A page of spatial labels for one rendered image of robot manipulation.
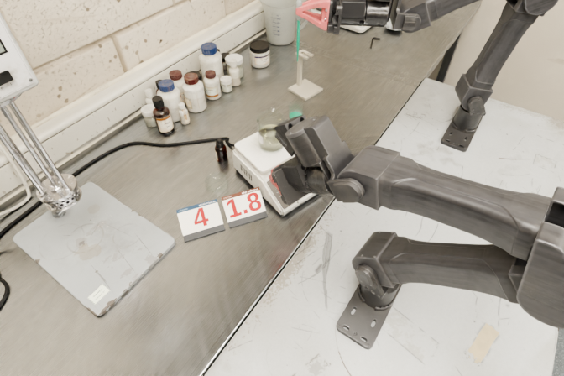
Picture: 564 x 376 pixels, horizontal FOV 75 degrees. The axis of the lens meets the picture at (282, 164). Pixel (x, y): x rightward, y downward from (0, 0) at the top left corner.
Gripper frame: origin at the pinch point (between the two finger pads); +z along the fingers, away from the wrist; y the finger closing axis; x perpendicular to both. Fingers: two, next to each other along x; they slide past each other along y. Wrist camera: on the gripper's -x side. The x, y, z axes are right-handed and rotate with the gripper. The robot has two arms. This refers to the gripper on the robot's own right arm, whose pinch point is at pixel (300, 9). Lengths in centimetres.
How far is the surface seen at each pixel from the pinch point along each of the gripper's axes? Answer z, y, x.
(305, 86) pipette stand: -3.0, -17.3, 31.8
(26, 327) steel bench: 46, 62, 33
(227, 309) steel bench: 10, 56, 33
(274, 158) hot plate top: 4.0, 24.3, 24.0
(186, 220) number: 22, 38, 31
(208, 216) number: 18, 37, 31
